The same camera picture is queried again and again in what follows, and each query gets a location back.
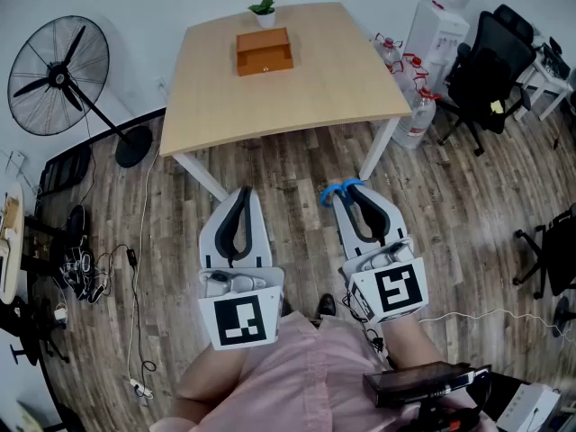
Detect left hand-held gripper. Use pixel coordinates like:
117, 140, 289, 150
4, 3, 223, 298
197, 185, 285, 351

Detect white cardboard box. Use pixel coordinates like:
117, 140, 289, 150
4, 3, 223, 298
497, 382, 562, 432

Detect person's right forearm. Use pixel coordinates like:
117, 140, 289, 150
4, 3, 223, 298
381, 315, 451, 373

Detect black standing fan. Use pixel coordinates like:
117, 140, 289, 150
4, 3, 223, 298
6, 14, 154, 169

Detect person's pink shirt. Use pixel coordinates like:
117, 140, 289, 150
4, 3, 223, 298
148, 310, 478, 432

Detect small white side table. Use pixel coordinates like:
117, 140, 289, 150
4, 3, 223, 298
515, 38, 575, 123

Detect white cable with power strip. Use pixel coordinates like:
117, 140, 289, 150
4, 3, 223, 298
127, 148, 159, 401

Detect thin white floor cable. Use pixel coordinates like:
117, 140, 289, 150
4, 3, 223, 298
418, 308, 569, 338

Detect white water dispenser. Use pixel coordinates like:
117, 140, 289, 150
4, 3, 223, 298
404, 0, 472, 98

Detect black mesh office chair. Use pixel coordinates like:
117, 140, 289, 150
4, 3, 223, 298
438, 4, 539, 157

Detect black slatted rack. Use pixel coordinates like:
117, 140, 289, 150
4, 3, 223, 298
38, 144, 92, 196

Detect black swivel chair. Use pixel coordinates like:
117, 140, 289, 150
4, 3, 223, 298
512, 209, 576, 301

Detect round light wooden table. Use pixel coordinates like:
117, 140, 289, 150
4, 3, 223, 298
0, 182, 26, 305

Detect black rectangular device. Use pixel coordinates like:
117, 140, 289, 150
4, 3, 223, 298
363, 361, 491, 409

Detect large clear water bottle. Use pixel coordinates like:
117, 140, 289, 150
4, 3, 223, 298
399, 54, 429, 96
391, 87, 441, 150
373, 36, 404, 74

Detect white table leg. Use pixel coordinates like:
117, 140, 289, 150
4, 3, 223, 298
358, 117, 401, 182
172, 153, 230, 203

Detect person's black shoe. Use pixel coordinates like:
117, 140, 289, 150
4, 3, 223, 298
314, 293, 338, 321

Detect blue ring object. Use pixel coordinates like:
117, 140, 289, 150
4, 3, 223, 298
319, 178, 364, 208

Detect black chair base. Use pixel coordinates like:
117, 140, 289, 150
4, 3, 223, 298
0, 294, 69, 367

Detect green plant in white pot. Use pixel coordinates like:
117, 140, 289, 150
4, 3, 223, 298
247, 0, 276, 30

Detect orange wooden box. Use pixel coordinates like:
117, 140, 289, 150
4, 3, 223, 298
236, 27, 294, 77

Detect black cable with adapter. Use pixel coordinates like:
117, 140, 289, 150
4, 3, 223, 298
106, 243, 158, 374

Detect tangle of cables and chargers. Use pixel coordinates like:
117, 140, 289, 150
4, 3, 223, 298
58, 203, 110, 304

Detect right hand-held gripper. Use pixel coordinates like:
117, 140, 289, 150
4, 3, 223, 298
331, 188, 428, 323

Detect person's left forearm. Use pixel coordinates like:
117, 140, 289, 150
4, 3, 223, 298
173, 343, 256, 418

